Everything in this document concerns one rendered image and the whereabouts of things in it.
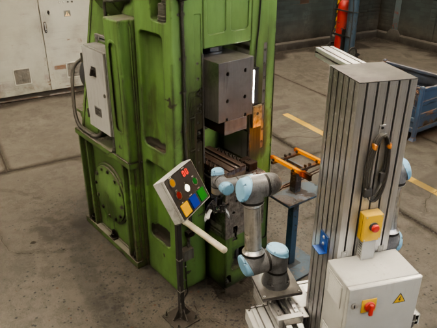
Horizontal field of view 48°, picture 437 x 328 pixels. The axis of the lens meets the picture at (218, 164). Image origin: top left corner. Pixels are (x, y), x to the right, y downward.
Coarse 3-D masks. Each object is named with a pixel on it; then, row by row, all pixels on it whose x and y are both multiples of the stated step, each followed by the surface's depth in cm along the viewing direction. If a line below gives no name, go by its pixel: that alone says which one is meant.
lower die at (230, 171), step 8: (208, 152) 370; (216, 152) 370; (208, 160) 363; (216, 160) 361; (232, 160) 360; (208, 168) 357; (224, 168) 350; (232, 168) 350; (240, 168) 352; (232, 176) 350
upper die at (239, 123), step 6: (210, 120) 339; (234, 120) 332; (240, 120) 336; (246, 120) 340; (210, 126) 341; (216, 126) 335; (222, 126) 330; (228, 126) 330; (234, 126) 334; (240, 126) 338; (222, 132) 332; (228, 132) 332
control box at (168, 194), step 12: (180, 168) 304; (192, 168) 314; (168, 180) 293; (180, 180) 301; (168, 192) 290; (180, 192) 298; (192, 192) 307; (168, 204) 293; (180, 204) 295; (180, 216) 293
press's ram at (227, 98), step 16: (224, 48) 341; (208, 64) 314; (224, 64) 309; (240, 64) 318; (208, 80) 319; (224, 80) 314; (240, 80) 323; (208, 96) 324; (224, 96) 319; (240, 96) 328; (208, 112) 329; (224, 112) 324; (240, 112) 333
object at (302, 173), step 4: (272, 156) 371; (276, 160) 368; (280, 160) 365; (284, 164) 361; (288, 164) 360; (288, 168) 359; (292, 168) 355; (296, 168) 354; (300, 172) 347; (304, 172) 346; (308, 172) 346; (304, 176) 347; (308, 176) 344; (308, 180) 344
